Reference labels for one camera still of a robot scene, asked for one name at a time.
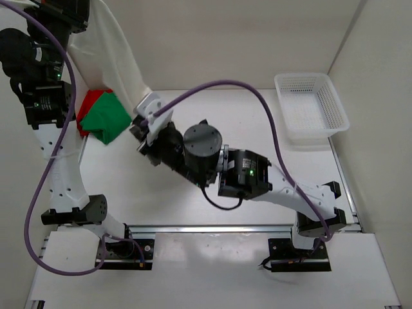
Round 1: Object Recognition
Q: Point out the white plastic basket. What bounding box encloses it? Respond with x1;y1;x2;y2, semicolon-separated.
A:
274;73;350;142

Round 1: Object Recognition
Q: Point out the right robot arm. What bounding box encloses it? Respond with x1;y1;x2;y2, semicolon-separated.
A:
130;116;347;258

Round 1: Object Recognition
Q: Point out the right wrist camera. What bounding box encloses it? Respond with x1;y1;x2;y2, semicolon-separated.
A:
183;120;223;173

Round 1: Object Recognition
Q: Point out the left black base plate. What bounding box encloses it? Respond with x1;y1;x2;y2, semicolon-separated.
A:
101;238;155;270

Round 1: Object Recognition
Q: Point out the green t-shirt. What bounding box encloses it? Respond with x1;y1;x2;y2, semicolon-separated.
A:
80;92;132;145

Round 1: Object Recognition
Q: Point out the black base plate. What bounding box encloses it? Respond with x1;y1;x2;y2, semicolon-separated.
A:
259;238;332;273
101;238;155;270

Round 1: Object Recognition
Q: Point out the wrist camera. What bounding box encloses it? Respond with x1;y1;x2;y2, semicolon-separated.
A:
183;120;223;173
0;28;64;84

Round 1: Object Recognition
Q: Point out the red t-shirt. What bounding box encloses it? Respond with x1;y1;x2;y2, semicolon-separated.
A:
76;89;113;138

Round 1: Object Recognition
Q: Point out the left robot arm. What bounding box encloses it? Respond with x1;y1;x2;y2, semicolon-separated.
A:
11;5;135;258

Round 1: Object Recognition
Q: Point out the aluminium rail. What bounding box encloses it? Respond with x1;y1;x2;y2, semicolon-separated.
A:
129;225;292;235

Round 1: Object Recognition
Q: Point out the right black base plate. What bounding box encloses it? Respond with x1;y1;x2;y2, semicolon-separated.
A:
259;238;332;273

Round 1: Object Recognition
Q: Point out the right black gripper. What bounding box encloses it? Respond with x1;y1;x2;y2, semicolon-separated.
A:
133;121;212;186

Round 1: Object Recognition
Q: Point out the white t-shirt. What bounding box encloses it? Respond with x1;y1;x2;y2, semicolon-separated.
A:
68;1;151;115

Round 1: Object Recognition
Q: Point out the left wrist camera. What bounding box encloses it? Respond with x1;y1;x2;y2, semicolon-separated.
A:
0;28;64;84

